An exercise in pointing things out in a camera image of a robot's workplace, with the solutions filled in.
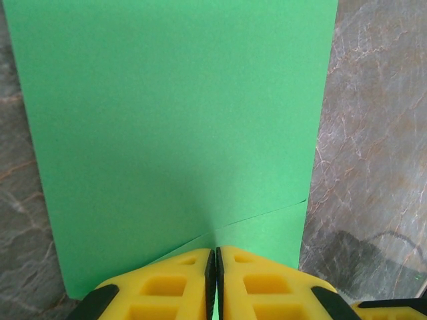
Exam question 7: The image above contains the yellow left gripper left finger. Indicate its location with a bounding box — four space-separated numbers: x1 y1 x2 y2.
71 248 217 320

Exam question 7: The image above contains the green paper sheet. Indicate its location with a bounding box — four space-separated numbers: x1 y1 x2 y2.
2 0 338 320

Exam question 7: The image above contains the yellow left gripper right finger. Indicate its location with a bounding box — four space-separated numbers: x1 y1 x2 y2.
216 245 363 320

